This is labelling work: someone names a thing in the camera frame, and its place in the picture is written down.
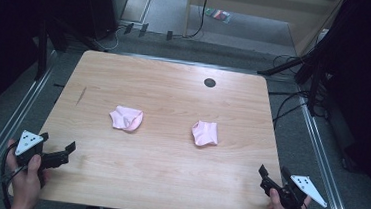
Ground black round table grommet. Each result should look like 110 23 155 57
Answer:
203 77 218 89

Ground pink ankle sock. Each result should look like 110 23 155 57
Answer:
107 104 145 133
189 119 221 148

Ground white floor cable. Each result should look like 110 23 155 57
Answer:
91 23 127 54

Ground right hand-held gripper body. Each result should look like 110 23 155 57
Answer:
258 172 330 209

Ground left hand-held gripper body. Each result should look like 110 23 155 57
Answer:
13 128 72 173

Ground colourful packet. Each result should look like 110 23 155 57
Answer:
203 7 232 25

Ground black floor cables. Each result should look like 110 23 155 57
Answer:
265 52 333 134

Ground light wooden panel frame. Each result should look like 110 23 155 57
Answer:
181 0 347 61

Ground black tripod stand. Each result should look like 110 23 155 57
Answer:
253 23 339 119

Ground black hanging cable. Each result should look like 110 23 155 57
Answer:
182 0 211 41

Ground long metal floor rail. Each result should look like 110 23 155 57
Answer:
0 45 59 205
289 94 366 209

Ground person's left hand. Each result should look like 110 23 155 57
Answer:
1 138 53 209

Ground black upright stand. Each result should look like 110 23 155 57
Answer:
34 17 53 82

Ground dark cabinet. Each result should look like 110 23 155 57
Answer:
79 0 130 43

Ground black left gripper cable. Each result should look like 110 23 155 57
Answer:
0 140 33 209

